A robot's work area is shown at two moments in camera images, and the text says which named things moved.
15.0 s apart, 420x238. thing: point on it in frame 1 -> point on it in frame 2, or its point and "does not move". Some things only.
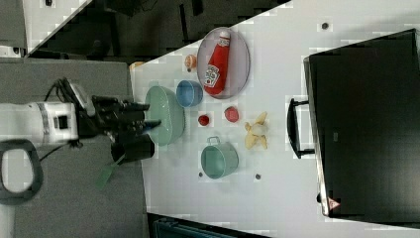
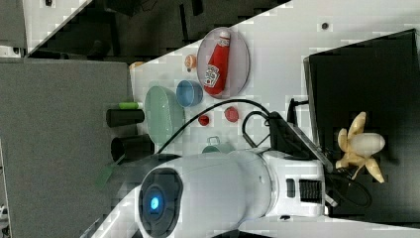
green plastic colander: x=164 y=106 does not move
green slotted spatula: x=102 y=179 does not move
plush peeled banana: x=259 y=129 -> x=359 y=146
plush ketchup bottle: x=216 y=70 does not move
